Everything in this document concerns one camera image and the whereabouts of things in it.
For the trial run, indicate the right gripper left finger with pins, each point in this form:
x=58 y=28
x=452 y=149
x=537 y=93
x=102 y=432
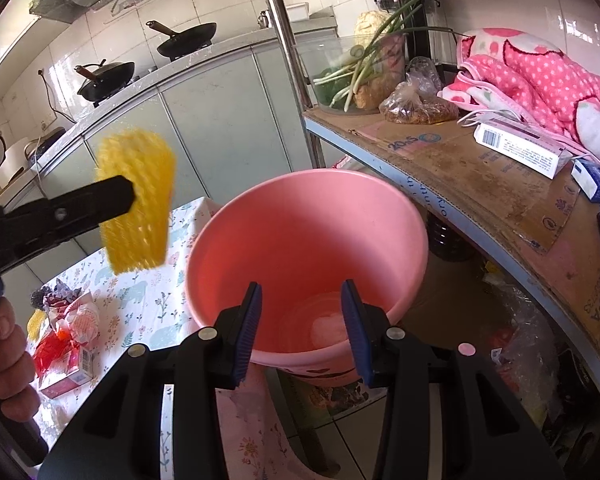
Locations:
x=116 y=432

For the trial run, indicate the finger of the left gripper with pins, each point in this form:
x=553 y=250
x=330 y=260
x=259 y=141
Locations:
x=36 y=227

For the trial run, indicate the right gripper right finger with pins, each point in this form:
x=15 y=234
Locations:
x=443 y=408

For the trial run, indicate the red white carton box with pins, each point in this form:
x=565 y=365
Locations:
x=73 y=369

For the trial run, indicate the pink white snack bag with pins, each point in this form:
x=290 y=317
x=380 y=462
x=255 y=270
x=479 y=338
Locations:
x=77 y=322

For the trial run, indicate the red plastic wrapper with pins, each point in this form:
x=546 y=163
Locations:
x=53 y=346

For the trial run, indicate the yellow foam net sleeve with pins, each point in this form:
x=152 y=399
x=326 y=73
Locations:
x=138 y=239

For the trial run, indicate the kitchen counter cabinets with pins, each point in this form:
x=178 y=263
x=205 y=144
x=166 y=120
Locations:
x=228 y=112

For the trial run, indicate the person's left hand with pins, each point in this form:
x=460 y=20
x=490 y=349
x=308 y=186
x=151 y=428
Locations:
x=18 y=399

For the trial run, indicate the steel wool scrubber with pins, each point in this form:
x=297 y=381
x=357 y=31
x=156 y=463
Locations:
x=42 y=298

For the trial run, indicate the flat yellow foam net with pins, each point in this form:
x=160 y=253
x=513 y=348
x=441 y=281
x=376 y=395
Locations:
x=36 y=324

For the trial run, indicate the induction cooker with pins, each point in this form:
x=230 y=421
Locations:
x=36 y=148

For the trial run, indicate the floral bear tablecloth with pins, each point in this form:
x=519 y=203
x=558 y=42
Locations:
x=149 y=307

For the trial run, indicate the black wok with lid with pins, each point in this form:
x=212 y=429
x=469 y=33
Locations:
x=104 y=79

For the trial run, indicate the metal storage rack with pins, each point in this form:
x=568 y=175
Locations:
x=448 y=179

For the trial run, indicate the pink plastic bucket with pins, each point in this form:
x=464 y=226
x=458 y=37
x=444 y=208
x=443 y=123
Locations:
x=300 y=236

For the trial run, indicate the black frying pan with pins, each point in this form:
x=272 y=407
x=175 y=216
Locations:
x=183 y=43

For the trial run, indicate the blue small box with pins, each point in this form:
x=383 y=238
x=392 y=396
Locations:
x=587 y=176

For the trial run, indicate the white medicine box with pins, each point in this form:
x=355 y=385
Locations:
x=518 y=142

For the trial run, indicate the steel kettle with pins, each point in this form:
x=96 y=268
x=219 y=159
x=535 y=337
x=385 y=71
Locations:
x=264 y=19

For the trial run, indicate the bag of brown food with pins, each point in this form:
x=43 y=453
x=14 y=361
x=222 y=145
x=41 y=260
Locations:
x=416 y=100

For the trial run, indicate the pink polka dot cloth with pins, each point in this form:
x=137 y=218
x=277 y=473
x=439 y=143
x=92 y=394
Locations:
x=507 y=69

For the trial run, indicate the green onions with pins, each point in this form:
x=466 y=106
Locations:
x=347 y=78

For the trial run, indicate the cauliflower head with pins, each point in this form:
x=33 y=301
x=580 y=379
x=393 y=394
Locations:
x=366 y=25

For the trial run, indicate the black blender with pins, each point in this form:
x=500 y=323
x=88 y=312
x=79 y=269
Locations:
x=418 y=16

